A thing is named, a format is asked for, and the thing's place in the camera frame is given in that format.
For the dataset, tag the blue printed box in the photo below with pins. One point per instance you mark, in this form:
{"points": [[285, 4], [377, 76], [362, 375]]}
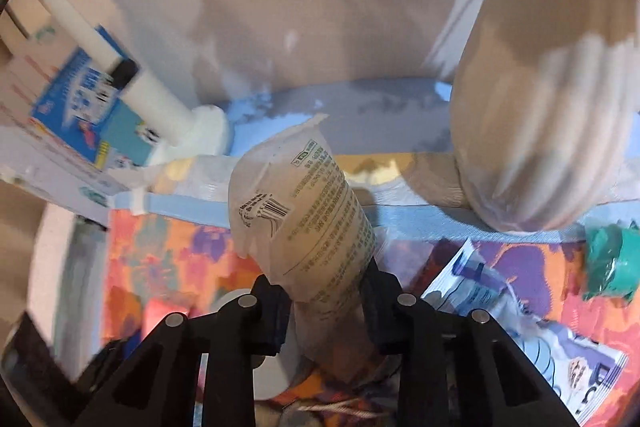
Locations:
{"points": [[70, 92]]}

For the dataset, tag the teal plastic packet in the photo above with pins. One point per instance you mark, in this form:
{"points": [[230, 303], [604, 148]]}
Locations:
{"points": [[612, 262]]}

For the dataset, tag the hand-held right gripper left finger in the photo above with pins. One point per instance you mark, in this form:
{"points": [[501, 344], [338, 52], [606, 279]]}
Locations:
{"points": [[270, 319]]}

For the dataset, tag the blue white tissue pack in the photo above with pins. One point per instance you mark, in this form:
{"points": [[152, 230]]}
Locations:
{"points": [[555, 357]]}

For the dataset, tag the white toilet paper roll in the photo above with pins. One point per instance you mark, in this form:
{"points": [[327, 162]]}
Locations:
{"points": [[272, 377]]}

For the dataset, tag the beige printed plastic packet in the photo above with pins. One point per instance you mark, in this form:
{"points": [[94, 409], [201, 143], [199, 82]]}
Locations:
{"points": [[310, 217]]}

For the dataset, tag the colourful patterned mat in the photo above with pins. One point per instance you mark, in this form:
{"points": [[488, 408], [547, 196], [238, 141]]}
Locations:
{"points": [[165, 252]]}

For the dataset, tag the white printed box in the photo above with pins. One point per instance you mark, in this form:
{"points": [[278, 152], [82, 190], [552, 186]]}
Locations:
{"points": [[45, 157]]}

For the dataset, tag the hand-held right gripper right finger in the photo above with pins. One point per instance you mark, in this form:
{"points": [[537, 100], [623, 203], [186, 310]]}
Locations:
{"points": [[375, 324]]}

